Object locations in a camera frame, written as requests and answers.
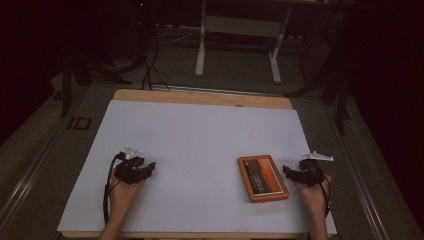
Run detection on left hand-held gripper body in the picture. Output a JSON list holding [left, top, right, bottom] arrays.
[[114, 145, 145, 184]]

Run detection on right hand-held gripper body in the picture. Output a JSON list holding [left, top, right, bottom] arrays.
[[298, 151, 335, 187]]

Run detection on orange wooden box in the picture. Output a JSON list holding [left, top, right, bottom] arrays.
[[237, 154, 290, 204]]

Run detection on person's left hand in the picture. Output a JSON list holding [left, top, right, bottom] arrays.
[[109, 167, 148, 214]]

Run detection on person's right hand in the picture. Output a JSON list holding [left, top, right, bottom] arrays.
[[294, 173, 334, 218]]

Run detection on white table mat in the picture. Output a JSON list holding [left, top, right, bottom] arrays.
[[57, 99, 338, 235]]

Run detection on black metal stand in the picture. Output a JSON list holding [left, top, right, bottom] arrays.
[[333, 74, 352, 137]]

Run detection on metal floor strip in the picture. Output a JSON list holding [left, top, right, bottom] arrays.
[[151, 84, 285, 98]]

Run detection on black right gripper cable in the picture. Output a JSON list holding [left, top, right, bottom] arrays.
[[311, 168, 333, 218]]

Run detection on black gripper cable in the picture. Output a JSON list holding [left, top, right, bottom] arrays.
[[102, 152, 125, 226], [311, 168, 333, 218]]

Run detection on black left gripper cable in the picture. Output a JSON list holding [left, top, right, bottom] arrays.
[[102, 152, 125, 226]]

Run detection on metal floor rail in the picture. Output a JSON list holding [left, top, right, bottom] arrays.
[[0, 126, 69, 231], [328, 106, 384, 240]]

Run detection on black floor cables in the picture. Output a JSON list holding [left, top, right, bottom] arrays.
[[139, 19, 172, 92]]

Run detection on white metal desk frame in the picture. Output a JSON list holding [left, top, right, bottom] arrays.
[[194, 0, 295, 85]]

